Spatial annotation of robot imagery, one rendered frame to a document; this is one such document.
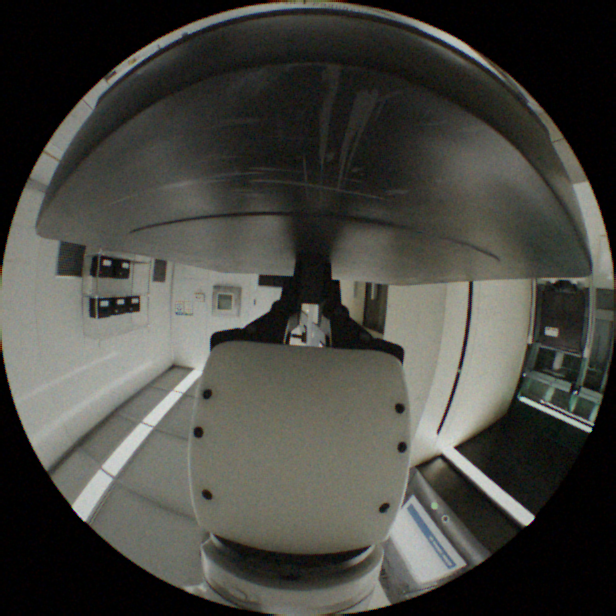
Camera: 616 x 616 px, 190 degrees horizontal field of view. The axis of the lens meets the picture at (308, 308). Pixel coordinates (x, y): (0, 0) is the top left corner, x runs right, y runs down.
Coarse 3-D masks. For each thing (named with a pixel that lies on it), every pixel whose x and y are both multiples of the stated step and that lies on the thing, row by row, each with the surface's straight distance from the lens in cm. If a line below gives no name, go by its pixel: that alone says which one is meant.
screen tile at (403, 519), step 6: (402, 516) 63; (396, 522) 67; (402, 522) 64; (408, 522) 62; (408, 528) 63; (414, 528) 60; (396, 534) 69; (402, 534) 66; (414, 534) 61; (402, 540) 67; (414, 540) 62; (420, 540) 60; (402, 546) 69; (408, 546) 66
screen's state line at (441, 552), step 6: (408, 510) 60; (414, 510) 58; (414, 516) 58; (420, 516) 56; (420, 522) 57; (420, 528) 58; (426, 528) 56; (426, 534) 57; (432, 534) 56; (432, 540) 57; (432, 546) 58; (438, 546) 56; (438, 552) 57; (444, 552) 56; (444, 558) 57; (450, 558) 56; (450, 564) 57
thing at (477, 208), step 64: (192, 64) 4; (256, 64) 3; (320, 64) 3; (384, 64) 3; (448, 64) 6; (128, 128) 4; (192, 128) 4; (256, 128) 3; (320, 128) 3; (384, 128) 3; (448, 128) 3; (512, 128) 4; (64, 192) 7; (128, 192) 6; (192, 192) 6; (256, 192) 5; (320, 192) 5; (384, 192) 5; (448, 192) 5; (512, 192) 5; (192, 256) 16; (256, 256) 14; (320, 256) 11; (384, 256) 11; (448, 256) 10; (512, 256) 10; (576, 256) 10
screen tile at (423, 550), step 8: (424, 544) 60; (416, 552) 64; (424, 552) 61; (416, 560) 66; (432, 560) 61; (416, 568) 68; (424, 568) 65; (432, 568) 62; (440, 568) 60; (424, 576) 67
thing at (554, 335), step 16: (544, 304) 84; (560, 304) 83; (576, 304) 83; (544, 320) 84; (560, 320) 83; (576, 320) 82; (544, 336) 84; (560, 336) 83; (576, 336) 82; (560, 352) 92; (544, 368) 92; (560, 368) 99
